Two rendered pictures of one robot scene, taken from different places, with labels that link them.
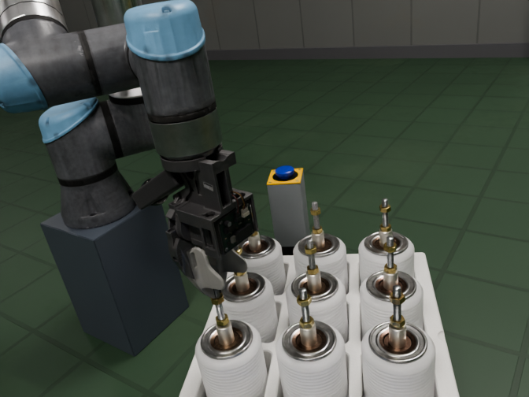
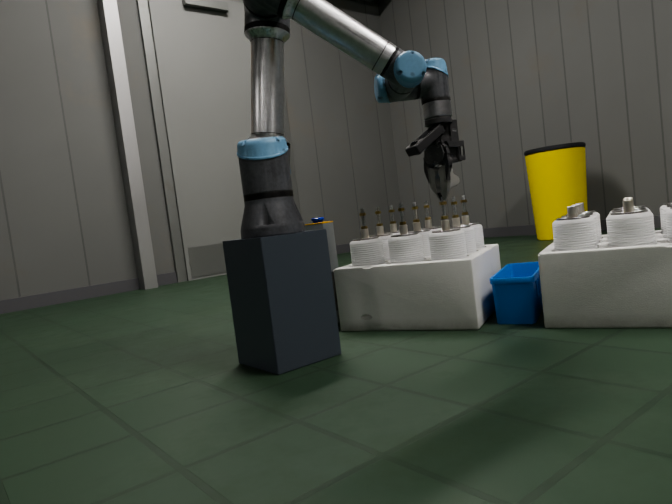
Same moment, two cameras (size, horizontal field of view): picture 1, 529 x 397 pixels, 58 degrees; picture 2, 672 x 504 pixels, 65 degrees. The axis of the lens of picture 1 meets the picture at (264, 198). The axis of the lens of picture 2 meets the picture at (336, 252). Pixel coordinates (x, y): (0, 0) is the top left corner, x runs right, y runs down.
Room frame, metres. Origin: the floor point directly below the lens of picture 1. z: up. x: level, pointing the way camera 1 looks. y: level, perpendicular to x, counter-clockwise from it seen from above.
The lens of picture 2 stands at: (0.47, 1.51, 0.32)
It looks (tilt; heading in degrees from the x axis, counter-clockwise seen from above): 4 degrees down; 284
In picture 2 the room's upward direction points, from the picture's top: 7 degrees counter-clockwise
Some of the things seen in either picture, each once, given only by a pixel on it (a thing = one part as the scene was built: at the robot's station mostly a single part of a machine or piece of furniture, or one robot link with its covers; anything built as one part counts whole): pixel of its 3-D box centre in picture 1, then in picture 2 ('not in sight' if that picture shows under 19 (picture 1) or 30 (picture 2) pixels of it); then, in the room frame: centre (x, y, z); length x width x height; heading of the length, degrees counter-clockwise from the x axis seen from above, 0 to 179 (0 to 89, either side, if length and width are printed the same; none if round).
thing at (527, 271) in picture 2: not in sight; (521, 290); (0.34, 0.00, 0.06); 0.30 x 0.11 x 0.12; 77
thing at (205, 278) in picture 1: (209, 277); (450, 181); (0.49, 0.08, 0.38); 0.06 x 0.03 x 0.09; 47
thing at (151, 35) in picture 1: (170, 60); (432, 82); (0.51, 0.07, 0.65); 0.09 x 0.08 x 0.11; 18
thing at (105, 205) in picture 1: (94, 189); (270, 214); (0.91, 0.35, 0.35); 0.15 x 0.15 x 0.10
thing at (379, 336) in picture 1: (397, 341); not in sight; (0.47, -0.15, 0.25); 0.08 x 0.08 x 0.01
